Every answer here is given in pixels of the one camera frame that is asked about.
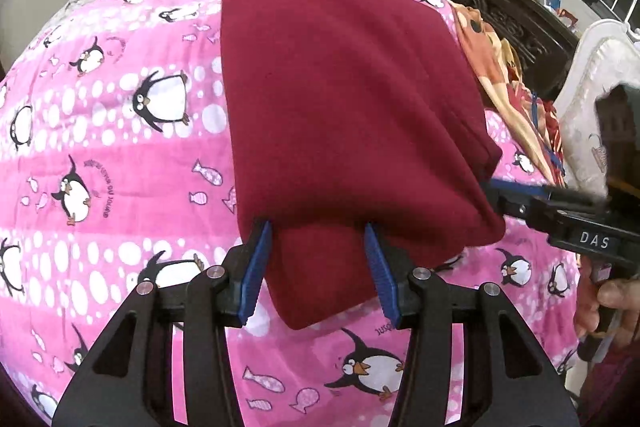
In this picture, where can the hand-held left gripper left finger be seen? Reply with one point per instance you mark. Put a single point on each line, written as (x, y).
(255, 272)

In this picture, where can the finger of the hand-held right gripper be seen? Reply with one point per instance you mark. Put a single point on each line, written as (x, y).
(510, 202)

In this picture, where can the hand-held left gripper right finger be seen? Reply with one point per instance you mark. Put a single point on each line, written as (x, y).
(382, 277)

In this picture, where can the dark red fleece garment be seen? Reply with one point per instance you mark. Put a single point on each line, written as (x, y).
(340, 107)

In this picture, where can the person's right forearm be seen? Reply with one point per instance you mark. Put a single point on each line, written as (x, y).
(617, 387)

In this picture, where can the person's right hand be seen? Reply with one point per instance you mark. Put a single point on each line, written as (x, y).
(620, 297)

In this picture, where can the pink penguin print blanket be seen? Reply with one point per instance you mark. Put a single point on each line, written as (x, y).
(125, 207)

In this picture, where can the orange printed blanket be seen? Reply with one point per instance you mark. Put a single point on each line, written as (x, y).
(487, 57)

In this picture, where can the dark carved wooden furniture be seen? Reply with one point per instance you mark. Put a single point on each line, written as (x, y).
(500, 7)

